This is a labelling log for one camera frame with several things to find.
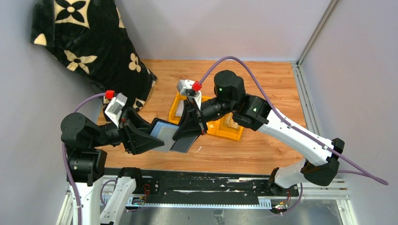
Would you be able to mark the aluminium frame post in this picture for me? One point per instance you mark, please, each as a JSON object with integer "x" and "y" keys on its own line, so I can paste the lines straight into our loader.
{"x": 317, "y": 31}

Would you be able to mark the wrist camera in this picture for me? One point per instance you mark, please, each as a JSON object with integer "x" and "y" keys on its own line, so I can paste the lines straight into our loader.
{"x": 185, "y": 88}
{"x": 114, "y": 108}

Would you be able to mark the middle yellow bin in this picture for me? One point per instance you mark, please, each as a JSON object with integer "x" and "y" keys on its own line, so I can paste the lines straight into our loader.
{"x": 211, "y": 125}

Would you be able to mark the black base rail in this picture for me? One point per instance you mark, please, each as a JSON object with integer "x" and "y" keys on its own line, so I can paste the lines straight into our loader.
{"x": 201, "y": 188}

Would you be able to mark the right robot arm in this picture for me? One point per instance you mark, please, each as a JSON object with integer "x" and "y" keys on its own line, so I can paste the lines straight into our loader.
{"x": 320, "y": 156}

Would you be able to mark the left yellow bin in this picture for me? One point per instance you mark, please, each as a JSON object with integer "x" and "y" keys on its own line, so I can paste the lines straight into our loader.
{"x": 177, "y": 108}

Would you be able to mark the black credit card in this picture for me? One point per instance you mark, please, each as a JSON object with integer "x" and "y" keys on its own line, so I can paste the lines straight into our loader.
{"x": 184, "y": 144}

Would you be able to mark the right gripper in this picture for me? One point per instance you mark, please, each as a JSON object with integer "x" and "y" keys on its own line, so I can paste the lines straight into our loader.
{"x": 200, "y": 117}

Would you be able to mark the black floral blanket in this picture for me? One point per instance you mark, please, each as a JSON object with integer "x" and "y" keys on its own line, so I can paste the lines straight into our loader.
{"x": 88, "y": 37}

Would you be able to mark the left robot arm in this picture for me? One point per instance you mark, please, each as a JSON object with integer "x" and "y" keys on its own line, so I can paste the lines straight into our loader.
{"x": 85, "y": 163}

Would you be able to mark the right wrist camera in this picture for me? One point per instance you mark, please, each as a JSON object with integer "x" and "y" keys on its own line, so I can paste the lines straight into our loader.
{"x": 185, "y": 88}

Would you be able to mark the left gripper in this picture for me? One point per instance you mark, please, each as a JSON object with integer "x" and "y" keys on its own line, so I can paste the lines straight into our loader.
{"x": 126, "y": 131}

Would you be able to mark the yellow bin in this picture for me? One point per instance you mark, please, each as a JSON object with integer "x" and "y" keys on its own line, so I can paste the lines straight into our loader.
{"x": 211, "y": 125}
{"x": 177, "y": 108}
{"x": 226, "y": 132}

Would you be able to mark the right yellow bin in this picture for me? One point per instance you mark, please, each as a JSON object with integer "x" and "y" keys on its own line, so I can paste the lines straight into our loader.
{"x": 226, "y": 132}

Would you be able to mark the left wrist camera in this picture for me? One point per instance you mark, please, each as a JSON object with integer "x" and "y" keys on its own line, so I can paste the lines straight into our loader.
{"x": 114, "y": 108}

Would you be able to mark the gold cards stack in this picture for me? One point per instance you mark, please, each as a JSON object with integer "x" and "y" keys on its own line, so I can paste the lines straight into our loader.
{"x": 229, "y": 122}

